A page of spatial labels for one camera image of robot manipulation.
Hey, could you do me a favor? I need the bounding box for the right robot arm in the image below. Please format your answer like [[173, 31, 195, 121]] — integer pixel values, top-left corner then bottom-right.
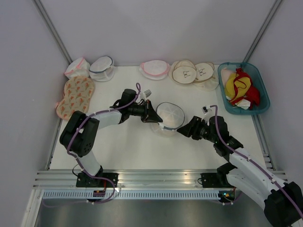
[[177, 116, 303, 227]]

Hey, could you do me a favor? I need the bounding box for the left aluminium frame post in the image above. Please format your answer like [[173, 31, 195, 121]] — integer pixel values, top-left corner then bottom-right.
[[32, 0, 72, 64]]

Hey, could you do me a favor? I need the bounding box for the white garment in basket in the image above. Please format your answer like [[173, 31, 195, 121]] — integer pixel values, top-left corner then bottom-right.
[[225, 95, 251, 110]]

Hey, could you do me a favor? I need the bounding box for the aluminium frame post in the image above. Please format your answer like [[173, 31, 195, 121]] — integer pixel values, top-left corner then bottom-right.
[[242, 0, 284, 62], [32, 0, 72, 64]]

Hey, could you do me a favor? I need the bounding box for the yellow bra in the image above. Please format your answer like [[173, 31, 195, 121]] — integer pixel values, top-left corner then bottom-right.
[[224, 73, 252, 102]]

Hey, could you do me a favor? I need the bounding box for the right side aluminium rail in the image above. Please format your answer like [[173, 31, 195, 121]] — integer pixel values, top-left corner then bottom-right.
[[251, 115, 276, 171]]

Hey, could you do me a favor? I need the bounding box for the floral beige laundry bag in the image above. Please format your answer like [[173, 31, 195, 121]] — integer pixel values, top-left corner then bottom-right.
[[56, 76, 95, 121]]

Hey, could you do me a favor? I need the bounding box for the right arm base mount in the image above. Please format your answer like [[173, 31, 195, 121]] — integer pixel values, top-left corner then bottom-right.
[[200, 163, 235, 188]]

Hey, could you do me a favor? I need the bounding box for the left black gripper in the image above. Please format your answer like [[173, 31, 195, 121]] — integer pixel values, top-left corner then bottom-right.
[[129, 100, 162, 123]]

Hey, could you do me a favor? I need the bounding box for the pale pink bra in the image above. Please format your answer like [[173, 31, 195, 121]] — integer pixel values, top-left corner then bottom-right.
[[220, 68, 236, 85]]

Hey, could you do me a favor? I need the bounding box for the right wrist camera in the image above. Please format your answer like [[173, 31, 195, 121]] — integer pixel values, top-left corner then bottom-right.
[[202, 105, 212, 116]]

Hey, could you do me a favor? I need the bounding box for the pink-trimmed crumpled mesh bag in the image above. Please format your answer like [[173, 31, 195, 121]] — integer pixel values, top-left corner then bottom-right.
[[64, 57, 90, 79]]

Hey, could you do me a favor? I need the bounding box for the pink-trimmed round mesh bag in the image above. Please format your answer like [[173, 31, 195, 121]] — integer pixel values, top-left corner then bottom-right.
[[139, 60, 170, 80]]

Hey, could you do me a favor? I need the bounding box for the white slotted cable duct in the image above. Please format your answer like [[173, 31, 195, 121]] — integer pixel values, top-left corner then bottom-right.
[[43, 190, 220, 200]]

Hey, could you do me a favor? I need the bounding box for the teal plastic basket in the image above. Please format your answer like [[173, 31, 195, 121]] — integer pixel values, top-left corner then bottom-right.
[[217, 62, 270, 115]]

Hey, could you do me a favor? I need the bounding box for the right aluminium frame post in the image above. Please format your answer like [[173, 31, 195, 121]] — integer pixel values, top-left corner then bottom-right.
[[242, 0, 284, 62]]

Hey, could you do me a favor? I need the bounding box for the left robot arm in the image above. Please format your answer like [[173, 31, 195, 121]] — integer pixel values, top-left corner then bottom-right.
[[59, 89, 163, 188]]

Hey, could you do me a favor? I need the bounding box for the beige bra-print laundry bag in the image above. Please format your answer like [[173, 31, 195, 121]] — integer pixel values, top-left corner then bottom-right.
[[168, 59, 196, 85]]

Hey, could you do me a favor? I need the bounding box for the left side aluminium rail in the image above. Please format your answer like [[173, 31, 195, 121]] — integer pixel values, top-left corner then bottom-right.
[[45, 118, 62, 170]]

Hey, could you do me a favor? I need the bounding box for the red bra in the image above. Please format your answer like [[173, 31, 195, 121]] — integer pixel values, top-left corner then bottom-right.
[[236, 68, 260, 110]]

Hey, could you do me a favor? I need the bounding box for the blue-trimmed white mesh laundry bag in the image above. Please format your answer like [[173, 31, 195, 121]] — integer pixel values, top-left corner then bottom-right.
[[151, 102, 185, 137]]

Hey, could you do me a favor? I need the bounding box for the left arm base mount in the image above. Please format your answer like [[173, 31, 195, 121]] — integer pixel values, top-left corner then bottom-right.
[[76, 168, 118, 188]]

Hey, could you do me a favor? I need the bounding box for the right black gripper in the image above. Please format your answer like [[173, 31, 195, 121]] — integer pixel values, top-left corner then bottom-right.
[[177, 115, 217, 143]]

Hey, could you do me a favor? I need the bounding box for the blue-trimmed cylindrical mesh bag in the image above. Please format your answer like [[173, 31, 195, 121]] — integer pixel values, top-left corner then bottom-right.
[[89, 56, 115, 82]]

